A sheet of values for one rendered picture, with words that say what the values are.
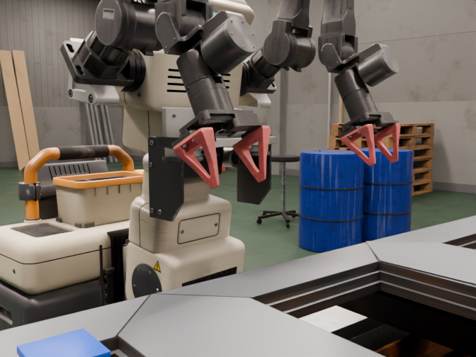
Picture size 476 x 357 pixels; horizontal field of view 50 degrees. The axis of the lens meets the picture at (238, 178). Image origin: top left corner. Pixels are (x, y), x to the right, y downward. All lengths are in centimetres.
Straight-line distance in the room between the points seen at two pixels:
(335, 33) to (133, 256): 63
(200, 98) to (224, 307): 29
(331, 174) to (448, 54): 443
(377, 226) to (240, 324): 393
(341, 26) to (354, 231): 319
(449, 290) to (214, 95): 43
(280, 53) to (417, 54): 717
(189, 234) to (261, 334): 57
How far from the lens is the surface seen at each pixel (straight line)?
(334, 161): 401
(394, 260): 85
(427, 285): 80
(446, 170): 806
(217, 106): 72
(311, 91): 919
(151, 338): 56
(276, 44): 117
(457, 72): 803
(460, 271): 83
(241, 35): 71
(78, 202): 130
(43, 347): 49
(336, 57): 108
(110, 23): 87
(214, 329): 57
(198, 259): 107
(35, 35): 1243
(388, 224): 449
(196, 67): 74
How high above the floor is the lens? 108
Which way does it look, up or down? 7 degrees down
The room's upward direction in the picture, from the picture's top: straight up
